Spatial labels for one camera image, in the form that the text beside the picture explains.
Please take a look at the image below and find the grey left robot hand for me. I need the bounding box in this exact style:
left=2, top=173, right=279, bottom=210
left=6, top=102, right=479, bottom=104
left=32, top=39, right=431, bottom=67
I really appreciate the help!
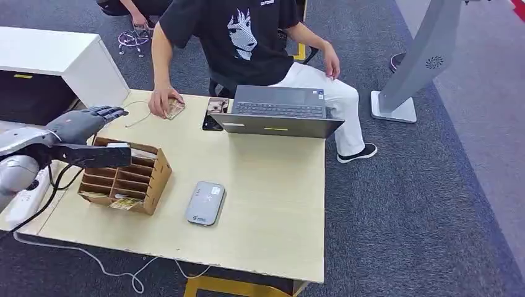
left=45, top=105, right=129, bottom=145

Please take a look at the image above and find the person's right hand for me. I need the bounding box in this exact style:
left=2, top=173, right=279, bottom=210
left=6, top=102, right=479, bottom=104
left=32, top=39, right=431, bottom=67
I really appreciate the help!
left=148, top=86, right=185, bottom=119

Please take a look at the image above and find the person's left hand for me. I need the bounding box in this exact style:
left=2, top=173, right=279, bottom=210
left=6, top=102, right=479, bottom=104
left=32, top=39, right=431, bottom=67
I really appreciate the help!
left=323, top=43, right=341, bottom=79

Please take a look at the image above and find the black case with yellow label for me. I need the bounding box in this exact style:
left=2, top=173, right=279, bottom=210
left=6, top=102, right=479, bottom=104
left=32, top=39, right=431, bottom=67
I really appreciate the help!
left=0, top=69, right=79, bottom=126

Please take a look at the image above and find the black phone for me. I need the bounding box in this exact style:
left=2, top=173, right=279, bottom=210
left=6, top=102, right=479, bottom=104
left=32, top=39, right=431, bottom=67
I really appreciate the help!
left=202, top=97, right=230, bottom=132

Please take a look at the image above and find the white cabinet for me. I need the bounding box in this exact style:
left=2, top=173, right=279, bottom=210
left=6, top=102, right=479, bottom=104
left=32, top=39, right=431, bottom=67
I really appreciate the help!
left=0, top=26, right=131, bottom=108

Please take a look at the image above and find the dark round base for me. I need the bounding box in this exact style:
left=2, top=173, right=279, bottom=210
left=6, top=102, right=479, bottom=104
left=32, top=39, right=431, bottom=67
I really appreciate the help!
left=389, top=52, right=407, bottom=74

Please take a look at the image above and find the castor chair base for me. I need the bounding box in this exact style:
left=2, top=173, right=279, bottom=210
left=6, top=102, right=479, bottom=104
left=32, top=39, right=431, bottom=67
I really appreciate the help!
left=118, top=28, right=152, bottom=58

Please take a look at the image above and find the wooden card box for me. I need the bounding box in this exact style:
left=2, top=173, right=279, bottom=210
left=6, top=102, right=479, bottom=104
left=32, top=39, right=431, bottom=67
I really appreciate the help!
left=77, top=136, right=173, bottom=216

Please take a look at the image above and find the grey laptop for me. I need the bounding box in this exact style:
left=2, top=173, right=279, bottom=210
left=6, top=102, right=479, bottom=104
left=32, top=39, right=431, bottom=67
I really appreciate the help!
left=209, top=85, right=345, bottom=139

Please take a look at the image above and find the white power strip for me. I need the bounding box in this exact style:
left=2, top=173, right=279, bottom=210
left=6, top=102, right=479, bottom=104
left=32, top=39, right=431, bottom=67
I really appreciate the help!
left=4, top=166, right=56, bottom=228

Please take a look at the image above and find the yellow printed card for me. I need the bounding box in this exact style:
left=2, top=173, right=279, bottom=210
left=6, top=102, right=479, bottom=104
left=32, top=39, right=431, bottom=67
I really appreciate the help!
left=108, top=197, right=142, bottom=211

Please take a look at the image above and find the seated person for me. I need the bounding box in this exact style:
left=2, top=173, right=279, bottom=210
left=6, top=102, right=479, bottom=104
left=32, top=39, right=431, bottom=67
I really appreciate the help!
left=149, top=0, right=378, bottom=165

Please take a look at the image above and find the grey stand with white base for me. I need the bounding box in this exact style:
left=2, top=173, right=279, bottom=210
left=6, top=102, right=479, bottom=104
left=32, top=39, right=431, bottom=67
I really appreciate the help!
left=371, top=0, right=466, bottom=124

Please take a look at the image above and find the crouching person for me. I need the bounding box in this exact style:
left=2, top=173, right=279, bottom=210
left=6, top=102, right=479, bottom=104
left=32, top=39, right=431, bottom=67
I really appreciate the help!
left=96, top=0, right=173, bottom=30

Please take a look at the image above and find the grey card reader device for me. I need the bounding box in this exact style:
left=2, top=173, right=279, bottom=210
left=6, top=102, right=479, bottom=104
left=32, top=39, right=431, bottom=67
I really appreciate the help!
left=184, top=181, right=227, bottom=226

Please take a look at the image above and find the red strip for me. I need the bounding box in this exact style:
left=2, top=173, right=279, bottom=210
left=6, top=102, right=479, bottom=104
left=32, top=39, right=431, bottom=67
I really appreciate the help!
left=510, top=0, right=525, bottom=21

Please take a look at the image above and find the thin white cable loop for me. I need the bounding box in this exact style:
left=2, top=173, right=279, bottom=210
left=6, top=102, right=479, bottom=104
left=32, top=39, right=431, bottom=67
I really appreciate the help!
left=123, top=100, right=154, bottom=129

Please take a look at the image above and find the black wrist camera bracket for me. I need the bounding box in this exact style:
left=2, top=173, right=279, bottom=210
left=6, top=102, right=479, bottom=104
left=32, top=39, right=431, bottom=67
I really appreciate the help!
left=38, top=143, right=132, bottom=170

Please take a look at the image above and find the long white cable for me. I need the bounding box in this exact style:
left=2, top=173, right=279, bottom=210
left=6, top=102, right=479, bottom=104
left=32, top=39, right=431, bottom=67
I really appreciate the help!
left=12, top=233, right=210, bottom=295

